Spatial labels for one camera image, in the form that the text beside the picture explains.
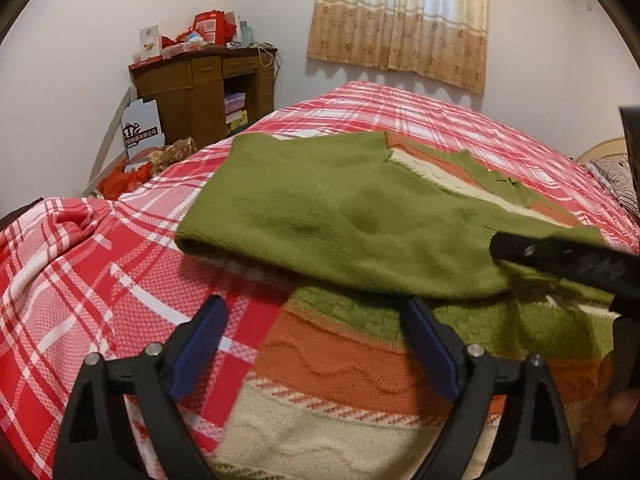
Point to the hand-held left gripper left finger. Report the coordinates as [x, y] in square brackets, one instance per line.
[202, 345]

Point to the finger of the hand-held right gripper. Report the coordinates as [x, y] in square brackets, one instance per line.
[560, 260]

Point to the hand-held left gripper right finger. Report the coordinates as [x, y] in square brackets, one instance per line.
[427, 350]

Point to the green orange cream knit sweater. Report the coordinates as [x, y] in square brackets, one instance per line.
[350, 220]

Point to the beige wooden headboard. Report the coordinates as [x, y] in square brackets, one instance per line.
[605, 149]

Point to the patterned pillow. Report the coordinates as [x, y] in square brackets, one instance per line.
[617, 180]

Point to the red plaid bed blanket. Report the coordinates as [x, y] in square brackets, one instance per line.
[100, 270]

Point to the red plastic bag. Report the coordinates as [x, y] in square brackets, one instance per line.
[122, 180]

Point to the brown floral bag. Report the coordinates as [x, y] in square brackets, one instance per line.
[172, 152]

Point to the grey leaning bar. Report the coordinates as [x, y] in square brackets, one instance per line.
[107, 142]

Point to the white printed paper bag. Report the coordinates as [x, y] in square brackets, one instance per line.
[140, 130]

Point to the stacked boxes in desk shelf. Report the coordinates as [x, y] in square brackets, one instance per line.
[235, 110]

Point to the brown wooden desk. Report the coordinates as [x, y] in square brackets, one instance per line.
[175, 90]

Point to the beige floral window curtain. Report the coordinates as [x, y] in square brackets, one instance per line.
[400, 15]

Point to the red and white flat boxes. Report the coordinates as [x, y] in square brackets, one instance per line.
[180, 49]

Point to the white printed box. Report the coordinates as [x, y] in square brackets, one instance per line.
[150, 42]

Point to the teal bottle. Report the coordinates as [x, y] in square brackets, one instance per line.
[245, 32]

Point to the red gift box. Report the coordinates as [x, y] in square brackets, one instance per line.
[212, 27]

